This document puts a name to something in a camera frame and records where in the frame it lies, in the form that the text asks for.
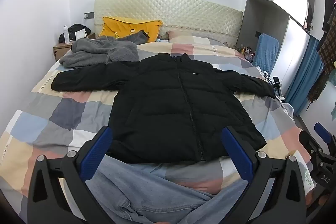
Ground cluster of small bottles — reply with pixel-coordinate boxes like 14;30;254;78
239;45;256;63

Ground blue curtain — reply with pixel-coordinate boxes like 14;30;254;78
285;35;324;117

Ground light blue jeans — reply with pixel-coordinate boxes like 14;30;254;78
85;154;252;224

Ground black hanging garment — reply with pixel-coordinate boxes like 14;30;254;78
322;0;336;33

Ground wooden nightstand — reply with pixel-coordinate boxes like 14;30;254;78
53;32;95;62

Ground pastel checked bedspread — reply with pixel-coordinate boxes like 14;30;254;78
0;31;315;224

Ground white printed bag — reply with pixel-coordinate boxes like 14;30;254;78
287;149;315;194

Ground black puffer jacket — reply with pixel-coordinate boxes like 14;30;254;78
51;53;276;163

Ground brown plaid hanging garment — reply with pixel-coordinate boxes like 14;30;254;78
307;30;336;104

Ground cream quilted headboard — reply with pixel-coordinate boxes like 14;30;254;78
94;0;243;47

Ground black clamp device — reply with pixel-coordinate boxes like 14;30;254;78
272;76;284;98

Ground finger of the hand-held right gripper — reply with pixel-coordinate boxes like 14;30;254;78
299;130;327;159
314;122;336;153

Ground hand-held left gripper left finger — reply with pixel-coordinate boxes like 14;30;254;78
28;126;113;224

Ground yellow pillow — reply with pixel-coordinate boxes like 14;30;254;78
99;17;163;43

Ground black bag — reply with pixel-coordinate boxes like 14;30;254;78
58;24;92;43

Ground grey fleece garment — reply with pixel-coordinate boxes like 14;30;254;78
59;30;150;69

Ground blue towel on chair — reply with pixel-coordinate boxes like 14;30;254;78
253;33;279;75

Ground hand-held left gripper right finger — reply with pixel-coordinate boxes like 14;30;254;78
221;126;307;224

